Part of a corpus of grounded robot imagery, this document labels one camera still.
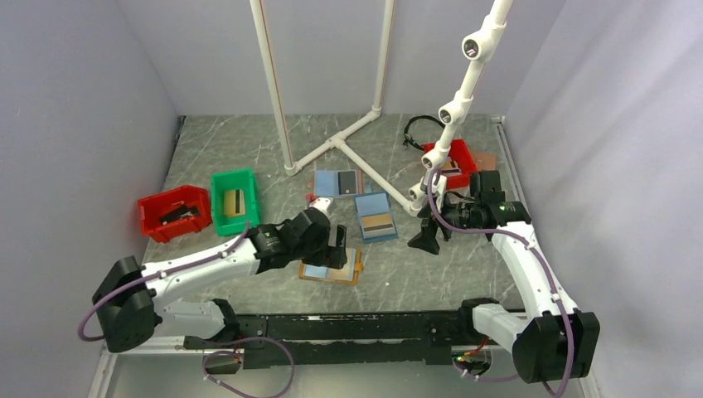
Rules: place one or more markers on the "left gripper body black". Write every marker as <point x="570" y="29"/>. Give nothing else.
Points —
<point x="321" y="254"/>

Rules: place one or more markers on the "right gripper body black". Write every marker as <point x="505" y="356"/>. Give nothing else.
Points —
<point x="460" y="215"/>

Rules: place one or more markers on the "orange card holder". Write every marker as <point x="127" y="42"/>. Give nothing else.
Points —
<point x="348" y="274"/>

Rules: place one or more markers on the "grey striped credit card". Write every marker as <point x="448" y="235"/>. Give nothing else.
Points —
<point x="451" y="168"/>

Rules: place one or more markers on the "dark grey credit card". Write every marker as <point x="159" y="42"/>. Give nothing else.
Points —
<point x="179" y="213"/>

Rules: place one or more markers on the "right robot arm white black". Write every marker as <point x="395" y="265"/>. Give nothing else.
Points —
<point x="555" y="341"/>

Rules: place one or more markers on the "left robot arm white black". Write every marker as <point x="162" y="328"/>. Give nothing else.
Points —
<point x="136" y="302"/>

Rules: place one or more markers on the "blue open card holder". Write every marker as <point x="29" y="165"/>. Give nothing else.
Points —
<point x="375" y="218"/>

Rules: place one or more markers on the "brown flat card holder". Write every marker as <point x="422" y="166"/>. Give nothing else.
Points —
<point x="485" y="161"/>

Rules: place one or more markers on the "beige card in green bin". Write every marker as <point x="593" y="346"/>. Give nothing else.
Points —
<point x="234" y="203"/>

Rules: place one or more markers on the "right red plastic bin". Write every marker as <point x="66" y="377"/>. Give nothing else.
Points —
<point x="459" y="153"/>

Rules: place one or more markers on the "red plastic bin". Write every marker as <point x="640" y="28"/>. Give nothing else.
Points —
<point x="459" y="153"/>
<point x="152" y="207"/>

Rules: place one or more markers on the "green plastic bin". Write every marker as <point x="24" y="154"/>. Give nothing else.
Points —
<point x="243" y="179"/>

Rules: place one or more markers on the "left red plastic bin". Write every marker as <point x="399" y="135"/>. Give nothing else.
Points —
<point x="152" y="207"/>

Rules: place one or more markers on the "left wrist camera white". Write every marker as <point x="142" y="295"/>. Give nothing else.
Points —
<point x="323" y="204"/>

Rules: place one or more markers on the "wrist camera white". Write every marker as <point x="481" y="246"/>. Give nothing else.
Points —
<point x="438" y="187"/>
<point x="323" y="204"/>

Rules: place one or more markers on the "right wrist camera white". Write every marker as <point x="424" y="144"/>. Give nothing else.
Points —
<point x="438" y="187"/>

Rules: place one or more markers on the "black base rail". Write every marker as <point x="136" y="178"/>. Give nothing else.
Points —
<point x="266" y="340"/>

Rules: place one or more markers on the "white pvc camera mast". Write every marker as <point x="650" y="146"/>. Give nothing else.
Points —
<point x="478" y="48"/>

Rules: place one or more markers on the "white pvc pipe frame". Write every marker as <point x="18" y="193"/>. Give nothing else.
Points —
<point x="337" y="141"/>

